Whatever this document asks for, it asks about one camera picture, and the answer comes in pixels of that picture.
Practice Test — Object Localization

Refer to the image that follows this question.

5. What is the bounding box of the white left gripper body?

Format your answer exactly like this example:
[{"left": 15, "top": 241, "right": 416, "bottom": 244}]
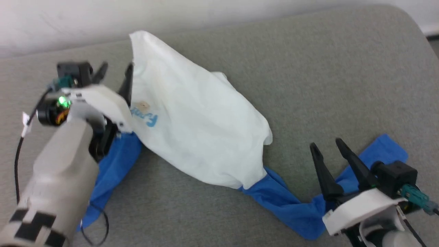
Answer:
[{"left": 62, "top": 84, "right": 134, "bottom": 134}]

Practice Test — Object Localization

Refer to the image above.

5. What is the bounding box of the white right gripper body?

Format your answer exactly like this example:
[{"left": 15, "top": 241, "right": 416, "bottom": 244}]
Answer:
[{"left": 322, "top": 188, "right": 400, "bottom": 237}]

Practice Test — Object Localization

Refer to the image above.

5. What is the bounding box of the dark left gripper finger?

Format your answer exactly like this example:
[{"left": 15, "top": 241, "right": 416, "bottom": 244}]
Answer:
[
  {"left": 118, "top": 63, "right": 134, "bottom": 105},
  {"left": 92, "top": 62, "right": 109, "bottom": 84}
]

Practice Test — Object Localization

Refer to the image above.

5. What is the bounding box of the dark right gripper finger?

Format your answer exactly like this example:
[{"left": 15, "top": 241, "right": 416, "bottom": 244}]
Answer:
[
  {"left": 309, "top": 142, "right": 344, "bottom": 201},
  {"left": 335, "top": 138, "right": 378, "bottom": 193}
]

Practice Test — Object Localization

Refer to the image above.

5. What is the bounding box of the white and blue shirt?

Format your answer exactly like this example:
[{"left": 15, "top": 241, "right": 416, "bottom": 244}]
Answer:
[{"left": 81, "top": 30, "right": 408, "bottom": 240}]

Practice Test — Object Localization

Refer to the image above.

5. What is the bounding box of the black left cylindrical gripper motor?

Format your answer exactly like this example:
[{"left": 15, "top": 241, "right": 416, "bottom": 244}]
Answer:
[{"left": 37, "top": 98, "right": 71, "bottom": 126}]

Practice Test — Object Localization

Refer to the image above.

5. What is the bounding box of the grey fabric sofa seat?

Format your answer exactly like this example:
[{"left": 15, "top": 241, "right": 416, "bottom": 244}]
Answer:
[{"left": 0, "top": 3, "right": 439, "bottom": 247}]

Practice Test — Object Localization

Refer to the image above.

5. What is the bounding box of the teal left camera plug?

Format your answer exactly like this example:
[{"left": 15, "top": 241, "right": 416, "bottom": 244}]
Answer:
[{"left": 51, "top": 77, "right": 74, "bottom": 89}]

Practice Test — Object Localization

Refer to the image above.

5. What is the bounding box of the teal camera plug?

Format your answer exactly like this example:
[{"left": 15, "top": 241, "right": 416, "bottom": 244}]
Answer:
[
  {"left": 51, "top": 77, "right": 74, "bottom": 89},
  {"left": 400, "top": 184, "right": 439, "bottom": 215}
]

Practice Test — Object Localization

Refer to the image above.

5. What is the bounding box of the teal right camera plug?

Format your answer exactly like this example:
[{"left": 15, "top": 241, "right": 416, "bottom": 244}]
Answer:
[{"left": 400, "top": 184, "right": 439, "bottom": 215}]

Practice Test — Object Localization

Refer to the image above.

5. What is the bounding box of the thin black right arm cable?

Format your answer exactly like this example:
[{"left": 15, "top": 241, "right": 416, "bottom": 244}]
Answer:
[{"left": 398, "top": 206, "right": 428, "bottom": 247}]

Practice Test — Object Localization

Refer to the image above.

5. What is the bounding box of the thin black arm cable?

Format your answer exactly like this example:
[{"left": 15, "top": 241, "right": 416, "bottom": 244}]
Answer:
[
  {"left": 398, "top": 206, "right": 428, "bottom": 247},
  {"left": 14, "top": 89, "right": 110, "bottom": 246}
]

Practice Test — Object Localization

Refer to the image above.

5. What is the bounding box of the white cable label tag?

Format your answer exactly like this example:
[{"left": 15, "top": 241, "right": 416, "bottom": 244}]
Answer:
[{"left": 22, "top": 111, "right": 34, "bottom": 138}]

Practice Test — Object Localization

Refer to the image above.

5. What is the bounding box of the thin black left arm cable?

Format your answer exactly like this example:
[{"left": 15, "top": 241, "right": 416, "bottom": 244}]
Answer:
[{"left": 14, "top": 89, "right": 110, "bottom": 246}]

